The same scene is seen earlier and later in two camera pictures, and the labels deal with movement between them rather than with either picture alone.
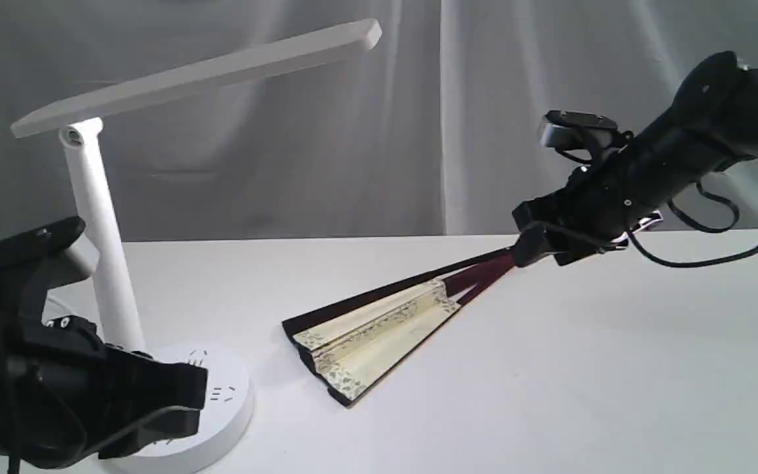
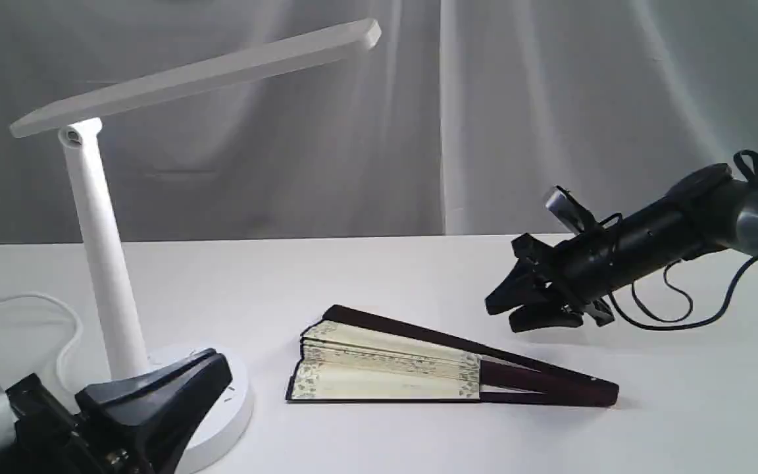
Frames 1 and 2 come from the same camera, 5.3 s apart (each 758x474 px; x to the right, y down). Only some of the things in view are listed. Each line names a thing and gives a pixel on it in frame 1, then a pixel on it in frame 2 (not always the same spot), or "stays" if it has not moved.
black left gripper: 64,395 → 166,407
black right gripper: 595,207 → 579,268
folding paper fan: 374,345 → 349,355
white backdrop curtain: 430,132 stays
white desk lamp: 225,417 stays
